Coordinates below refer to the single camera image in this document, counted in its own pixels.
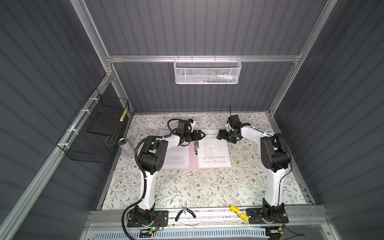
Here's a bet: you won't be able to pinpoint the black corrugated cable conduit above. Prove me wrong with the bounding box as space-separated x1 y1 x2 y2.
120 118 187 240

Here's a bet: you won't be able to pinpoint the printed paper sheet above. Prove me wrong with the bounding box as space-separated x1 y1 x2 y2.
162 135 189 170
197 130 232 169

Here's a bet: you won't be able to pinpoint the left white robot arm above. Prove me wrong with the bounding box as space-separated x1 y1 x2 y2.
122 119 206 226

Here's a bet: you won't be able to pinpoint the silver metal can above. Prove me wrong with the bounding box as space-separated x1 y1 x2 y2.
118 138 134 158

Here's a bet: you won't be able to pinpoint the yellow marker in basket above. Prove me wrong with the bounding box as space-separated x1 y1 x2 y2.
120 108 128 122

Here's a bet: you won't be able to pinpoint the white wire mesh basket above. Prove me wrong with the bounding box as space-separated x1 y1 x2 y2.
173 57 242 85

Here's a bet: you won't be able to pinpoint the floral table mat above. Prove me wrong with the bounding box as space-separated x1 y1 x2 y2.
101 112 308 211

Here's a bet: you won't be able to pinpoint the black wire mesh basket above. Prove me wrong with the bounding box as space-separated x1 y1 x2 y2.
57 90 130 164

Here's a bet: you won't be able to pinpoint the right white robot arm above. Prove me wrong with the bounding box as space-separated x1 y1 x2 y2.
217 115 292 224

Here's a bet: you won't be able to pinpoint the black handled pliers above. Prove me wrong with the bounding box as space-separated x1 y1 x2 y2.
175 207 197 222

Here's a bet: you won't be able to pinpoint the yellow glue tube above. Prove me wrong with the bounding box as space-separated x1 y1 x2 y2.
230 205 250 222

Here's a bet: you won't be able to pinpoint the metal folder clip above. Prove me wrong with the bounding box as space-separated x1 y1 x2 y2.
194 141 199 155

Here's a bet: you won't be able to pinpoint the pink file folder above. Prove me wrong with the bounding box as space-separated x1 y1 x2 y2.
155 129 233 171

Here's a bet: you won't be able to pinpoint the white perforated cable tray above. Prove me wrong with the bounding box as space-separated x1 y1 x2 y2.
92 227 270 240

